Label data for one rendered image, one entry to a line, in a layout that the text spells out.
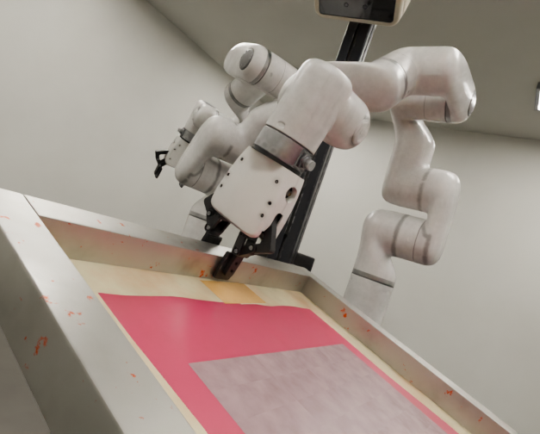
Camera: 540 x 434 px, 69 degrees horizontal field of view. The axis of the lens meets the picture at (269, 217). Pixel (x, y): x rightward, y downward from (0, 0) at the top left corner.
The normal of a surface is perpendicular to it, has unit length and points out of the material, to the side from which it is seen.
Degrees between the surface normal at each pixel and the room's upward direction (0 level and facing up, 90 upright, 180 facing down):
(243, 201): 94
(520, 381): 90
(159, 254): 105
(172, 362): 15
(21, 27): 90
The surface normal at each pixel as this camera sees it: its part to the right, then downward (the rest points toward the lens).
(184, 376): 0.53, -0.84
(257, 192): -0.46, -0.17
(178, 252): 0.68, 0.49
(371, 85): -0.30, 0.58
